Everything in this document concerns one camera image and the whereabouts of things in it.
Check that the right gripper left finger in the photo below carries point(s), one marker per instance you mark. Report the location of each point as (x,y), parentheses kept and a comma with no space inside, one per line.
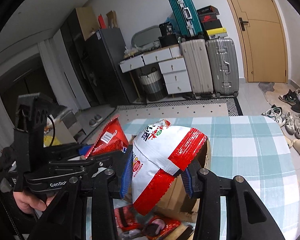
(66,216)

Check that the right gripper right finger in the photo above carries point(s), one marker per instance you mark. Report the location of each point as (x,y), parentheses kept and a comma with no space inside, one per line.
(246,215)

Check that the red triangular chip bag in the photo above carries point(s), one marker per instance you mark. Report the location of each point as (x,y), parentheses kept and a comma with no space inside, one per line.
(112,138)

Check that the white red snack bag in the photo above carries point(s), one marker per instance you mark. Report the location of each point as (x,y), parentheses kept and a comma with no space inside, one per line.
(161,151)

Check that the left hand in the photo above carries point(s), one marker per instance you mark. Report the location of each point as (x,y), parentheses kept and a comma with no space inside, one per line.
(28,202)

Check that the red snack packet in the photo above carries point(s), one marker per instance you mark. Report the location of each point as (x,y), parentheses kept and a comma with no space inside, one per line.
(131,225)

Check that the blue white checkered tablecloth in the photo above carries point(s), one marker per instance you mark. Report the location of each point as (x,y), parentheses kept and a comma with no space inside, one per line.
(254,147)

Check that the grey slippers pair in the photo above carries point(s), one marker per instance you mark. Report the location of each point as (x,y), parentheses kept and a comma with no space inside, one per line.
(95,120)

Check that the brown SF cardboard box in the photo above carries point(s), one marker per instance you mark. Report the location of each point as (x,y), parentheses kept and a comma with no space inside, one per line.
(176,203)

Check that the dotted beige rug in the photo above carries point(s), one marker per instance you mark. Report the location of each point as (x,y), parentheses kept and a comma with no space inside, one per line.
(169,109)

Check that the striped laundry basket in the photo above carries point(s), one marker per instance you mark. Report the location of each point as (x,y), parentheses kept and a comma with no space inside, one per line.
(153,85)

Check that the black refrigerator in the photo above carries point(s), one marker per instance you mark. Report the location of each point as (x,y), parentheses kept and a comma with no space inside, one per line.
(95,55)

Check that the white drawer desk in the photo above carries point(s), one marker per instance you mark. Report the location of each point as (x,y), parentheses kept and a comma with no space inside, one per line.
(168,61)

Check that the beige suitcase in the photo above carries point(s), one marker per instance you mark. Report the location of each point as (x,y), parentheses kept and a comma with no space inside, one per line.
(197,63)

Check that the silver suitcase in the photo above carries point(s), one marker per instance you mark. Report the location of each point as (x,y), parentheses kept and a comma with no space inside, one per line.
(224,67)

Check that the teal suitcase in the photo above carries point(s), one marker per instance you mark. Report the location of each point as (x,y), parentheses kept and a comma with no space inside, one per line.
(187,17)

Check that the stacked shoe boxes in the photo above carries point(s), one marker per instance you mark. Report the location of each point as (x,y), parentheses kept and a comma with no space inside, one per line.
(208,19)

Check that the wooden door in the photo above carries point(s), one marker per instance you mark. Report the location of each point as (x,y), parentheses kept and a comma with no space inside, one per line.
(262,40)

